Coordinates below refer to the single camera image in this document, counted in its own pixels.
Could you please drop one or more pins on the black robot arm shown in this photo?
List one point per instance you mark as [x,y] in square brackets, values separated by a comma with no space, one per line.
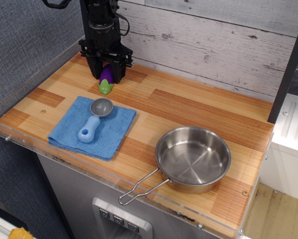
[104,11]

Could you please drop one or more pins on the stainless steel pot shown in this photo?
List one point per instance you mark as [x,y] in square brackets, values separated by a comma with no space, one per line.
[190,159]

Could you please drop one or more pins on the silver control panel with buttons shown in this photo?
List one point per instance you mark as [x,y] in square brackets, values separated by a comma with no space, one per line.
[116,223]

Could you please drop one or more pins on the purple toy eggplant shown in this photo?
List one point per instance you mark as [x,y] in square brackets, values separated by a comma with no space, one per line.
[106,80]

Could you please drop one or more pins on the black left frame post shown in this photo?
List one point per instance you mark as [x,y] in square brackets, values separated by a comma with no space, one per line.
[93,39]

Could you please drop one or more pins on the blue folded cloth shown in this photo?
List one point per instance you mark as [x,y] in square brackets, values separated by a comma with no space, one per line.
[108,136]

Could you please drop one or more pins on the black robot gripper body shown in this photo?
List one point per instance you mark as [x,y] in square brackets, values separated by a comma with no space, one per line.
[104,43]

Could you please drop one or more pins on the grey cabinet front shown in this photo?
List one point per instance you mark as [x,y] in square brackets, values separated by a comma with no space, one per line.
[92,210]

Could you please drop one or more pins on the black frame post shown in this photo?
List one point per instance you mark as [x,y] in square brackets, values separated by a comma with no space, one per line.
[93,39]
[284,85]

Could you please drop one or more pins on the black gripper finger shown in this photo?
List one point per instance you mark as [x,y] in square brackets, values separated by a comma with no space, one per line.
[95,65]
[118,69]

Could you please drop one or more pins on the blue grey toy scoop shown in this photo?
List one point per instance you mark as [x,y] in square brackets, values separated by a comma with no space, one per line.
[99,108]

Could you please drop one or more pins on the yellow tape lump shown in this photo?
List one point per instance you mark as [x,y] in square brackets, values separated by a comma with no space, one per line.
[20,233]

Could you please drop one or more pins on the black right frame post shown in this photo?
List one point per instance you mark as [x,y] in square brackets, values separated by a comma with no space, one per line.
[284,85]

